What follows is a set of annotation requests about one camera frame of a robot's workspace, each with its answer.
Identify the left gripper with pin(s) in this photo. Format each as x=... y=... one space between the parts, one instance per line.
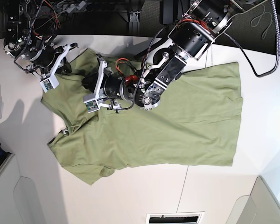
x=89 y=82

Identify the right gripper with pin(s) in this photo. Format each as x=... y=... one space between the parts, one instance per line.
x=60 y=64

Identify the green t-shirt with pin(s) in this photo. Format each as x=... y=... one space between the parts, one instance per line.
x=196 y=123

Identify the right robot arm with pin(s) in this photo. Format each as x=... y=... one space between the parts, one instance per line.
x=31 y=30

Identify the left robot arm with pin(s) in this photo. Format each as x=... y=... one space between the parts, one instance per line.
x=192 y=35

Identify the black power strip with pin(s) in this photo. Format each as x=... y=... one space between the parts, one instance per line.
x=107 y=5

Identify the grey chair left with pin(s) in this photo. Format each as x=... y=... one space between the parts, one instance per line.
x=19 y=200

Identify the grey chair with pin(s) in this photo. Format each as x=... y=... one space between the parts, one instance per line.
x=259 y=207
x=19 y=200

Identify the grey chair right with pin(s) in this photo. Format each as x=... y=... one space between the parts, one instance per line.
x=259 y=207

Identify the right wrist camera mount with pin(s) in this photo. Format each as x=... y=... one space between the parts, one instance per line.
x=50 y=61

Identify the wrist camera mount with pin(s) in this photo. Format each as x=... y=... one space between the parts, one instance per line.
x=109 y=90
x=50 y=61

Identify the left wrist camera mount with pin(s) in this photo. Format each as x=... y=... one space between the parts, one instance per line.
x=109 y=90

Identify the aluminium table leg post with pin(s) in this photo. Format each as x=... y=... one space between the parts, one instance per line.
x=134 y=23

